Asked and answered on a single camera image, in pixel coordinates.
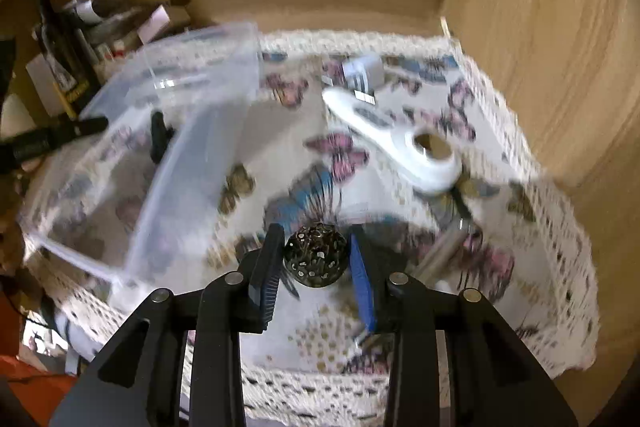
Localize small silver box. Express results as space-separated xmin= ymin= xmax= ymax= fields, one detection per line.
xmin=342 ymin=54 xmax=386 ymax=102

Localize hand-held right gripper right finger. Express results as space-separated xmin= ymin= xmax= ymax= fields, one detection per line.
xmin=350 ymin=227 xmax=581 ymax=427

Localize white carton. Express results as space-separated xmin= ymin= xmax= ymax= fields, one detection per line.
xmin=25 ymin=54 xmax=66 ymax=118

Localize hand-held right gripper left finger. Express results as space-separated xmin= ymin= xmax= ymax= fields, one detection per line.
xmin=50 ymin=223 xmax=286 ymax=427

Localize small black object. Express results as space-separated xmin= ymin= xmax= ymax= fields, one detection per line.
xmin=150 ymin=111 xmax=176 ymax=164

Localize dark glass bottle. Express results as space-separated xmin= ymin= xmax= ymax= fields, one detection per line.
xmin=32 ymin=0 xmax=101 ymax=118

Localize perforated metal ball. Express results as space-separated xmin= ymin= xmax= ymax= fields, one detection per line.
xmin=282 ymin=224 xmax=348 ymax=290

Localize clear plastic container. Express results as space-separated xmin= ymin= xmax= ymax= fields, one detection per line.
xmin=20 ymin=22 xmax=261 ymax=288

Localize pale pink small box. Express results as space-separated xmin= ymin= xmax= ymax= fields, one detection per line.
xmin=137 ymin=4 xmax=173 ymax=42

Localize silver metal cylinder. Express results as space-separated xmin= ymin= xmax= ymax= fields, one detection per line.
xmin=415 ymin=217 xmax=483 ymax=278

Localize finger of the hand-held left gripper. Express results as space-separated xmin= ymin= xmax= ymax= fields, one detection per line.
xmin=0 ymin=117 xmax=109 ymax=174

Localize butterfly print tablecloth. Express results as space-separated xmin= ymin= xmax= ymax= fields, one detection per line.
xmin=20 ymin=32 xmax=601 ymax=427

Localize pile of small boxes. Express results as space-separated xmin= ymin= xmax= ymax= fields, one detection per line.
xmin=65 ymin=0 xmax=193 ymax=62

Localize wooden desk hutch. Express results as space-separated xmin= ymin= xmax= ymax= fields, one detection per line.
xmin=0 ymin=0 xmax=640 ymax=378

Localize orange red cloth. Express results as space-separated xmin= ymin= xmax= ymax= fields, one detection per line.
xmin=0 ymin=354 xmax=86 ymax=427

